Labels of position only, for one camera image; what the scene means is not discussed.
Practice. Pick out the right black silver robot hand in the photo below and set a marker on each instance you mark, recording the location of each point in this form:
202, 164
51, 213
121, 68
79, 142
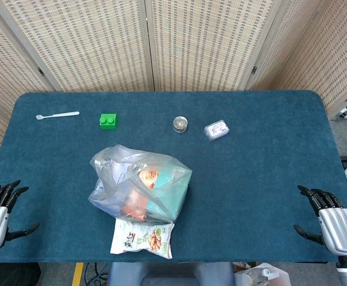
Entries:
340, 229

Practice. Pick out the clear plastic bag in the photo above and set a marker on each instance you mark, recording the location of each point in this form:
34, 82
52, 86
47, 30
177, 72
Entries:
114, 196

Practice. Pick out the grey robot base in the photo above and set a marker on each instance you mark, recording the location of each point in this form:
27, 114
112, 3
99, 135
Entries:
170, 274

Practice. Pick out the black floor object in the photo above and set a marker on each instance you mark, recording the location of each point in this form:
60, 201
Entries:
15, 275

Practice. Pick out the clear plastic bottle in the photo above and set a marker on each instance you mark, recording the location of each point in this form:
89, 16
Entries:
257, 275

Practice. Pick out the teal blue table cloth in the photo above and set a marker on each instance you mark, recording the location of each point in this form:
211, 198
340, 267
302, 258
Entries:
251, 178

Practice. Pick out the white plastic spoon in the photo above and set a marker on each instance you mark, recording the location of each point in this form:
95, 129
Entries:
60, 114

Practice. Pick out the white blue packet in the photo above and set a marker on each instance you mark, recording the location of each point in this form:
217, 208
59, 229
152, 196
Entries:
118, 173

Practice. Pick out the orange snack packet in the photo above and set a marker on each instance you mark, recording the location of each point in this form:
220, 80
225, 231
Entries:
134, 205

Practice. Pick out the white peanut snack packet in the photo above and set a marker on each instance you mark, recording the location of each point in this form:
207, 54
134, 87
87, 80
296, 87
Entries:
140, 241

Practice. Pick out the green toy brick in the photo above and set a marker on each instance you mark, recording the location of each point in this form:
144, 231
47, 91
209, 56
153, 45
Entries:
108, 122

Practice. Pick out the clear purple plastic box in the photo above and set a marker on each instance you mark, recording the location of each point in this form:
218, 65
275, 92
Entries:
216, 130

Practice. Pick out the teal cardboard box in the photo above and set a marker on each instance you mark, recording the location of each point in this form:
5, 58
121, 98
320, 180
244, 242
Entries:
169, 198

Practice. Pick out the small round clear jar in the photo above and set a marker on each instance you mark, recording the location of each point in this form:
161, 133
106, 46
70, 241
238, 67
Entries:
180, 124

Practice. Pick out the woven folding screen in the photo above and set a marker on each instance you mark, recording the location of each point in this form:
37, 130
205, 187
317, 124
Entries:
102, 44

